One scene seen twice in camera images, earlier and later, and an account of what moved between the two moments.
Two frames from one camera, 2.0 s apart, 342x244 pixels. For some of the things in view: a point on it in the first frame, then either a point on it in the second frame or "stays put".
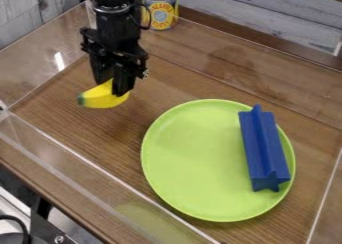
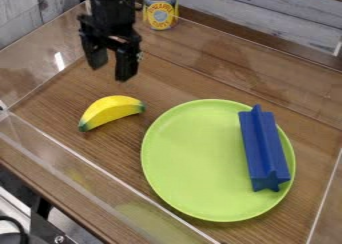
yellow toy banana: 100,97 → 107,110
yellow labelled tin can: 161,8 stays put
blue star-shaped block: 263,148 stays put
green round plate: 194,163 stays put
